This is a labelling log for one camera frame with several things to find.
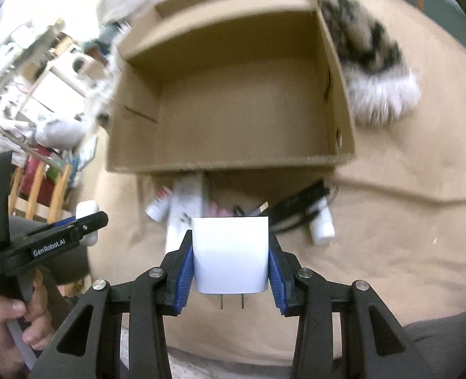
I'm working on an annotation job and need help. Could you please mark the white wall charger adapter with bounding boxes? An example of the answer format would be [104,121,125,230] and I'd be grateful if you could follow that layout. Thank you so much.
[192,216,269,309]

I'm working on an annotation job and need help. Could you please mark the white bottle red label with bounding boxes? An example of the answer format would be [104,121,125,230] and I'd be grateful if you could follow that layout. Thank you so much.
[145,187,172,222]

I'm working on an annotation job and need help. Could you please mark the white earbuds case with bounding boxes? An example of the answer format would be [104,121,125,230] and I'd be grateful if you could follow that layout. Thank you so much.
[75,200,99,246]

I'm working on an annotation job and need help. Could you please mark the person's left hand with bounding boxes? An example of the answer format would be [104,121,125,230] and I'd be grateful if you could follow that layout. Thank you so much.
[0,269,55,378]

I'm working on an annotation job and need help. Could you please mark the wooden chair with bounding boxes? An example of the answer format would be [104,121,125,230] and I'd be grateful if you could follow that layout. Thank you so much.
[8,153,72,222]

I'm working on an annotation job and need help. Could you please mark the pink small object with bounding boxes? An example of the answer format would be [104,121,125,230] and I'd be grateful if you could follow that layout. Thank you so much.
[205,201,234,217]

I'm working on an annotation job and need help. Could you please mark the white stuffed bag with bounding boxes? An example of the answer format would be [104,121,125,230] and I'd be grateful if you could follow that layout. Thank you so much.
[35,118,86,151]

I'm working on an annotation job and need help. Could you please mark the white power strip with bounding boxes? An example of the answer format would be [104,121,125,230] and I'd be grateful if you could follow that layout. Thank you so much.
[165,172,209,253]

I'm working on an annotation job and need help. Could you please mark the white washing machine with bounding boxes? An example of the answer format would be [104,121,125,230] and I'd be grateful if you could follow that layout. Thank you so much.
[17,45,96,123]

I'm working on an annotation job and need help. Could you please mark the teal clothing pile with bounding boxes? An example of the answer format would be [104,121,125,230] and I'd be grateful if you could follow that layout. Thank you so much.
[82,21,129,65]

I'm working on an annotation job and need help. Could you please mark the shaggy black white rug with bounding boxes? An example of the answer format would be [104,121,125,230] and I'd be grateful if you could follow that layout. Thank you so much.
[318,0,421,127]

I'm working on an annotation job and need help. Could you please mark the white bed duvet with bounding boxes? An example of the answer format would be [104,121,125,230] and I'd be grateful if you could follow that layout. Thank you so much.
[97,0,158,25]

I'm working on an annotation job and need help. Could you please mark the brown cardboard box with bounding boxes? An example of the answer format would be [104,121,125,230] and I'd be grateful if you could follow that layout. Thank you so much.
[107,0,355,173]

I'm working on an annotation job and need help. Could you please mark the black cable bundle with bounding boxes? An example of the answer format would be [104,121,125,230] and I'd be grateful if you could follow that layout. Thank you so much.
[268,179,341,233]

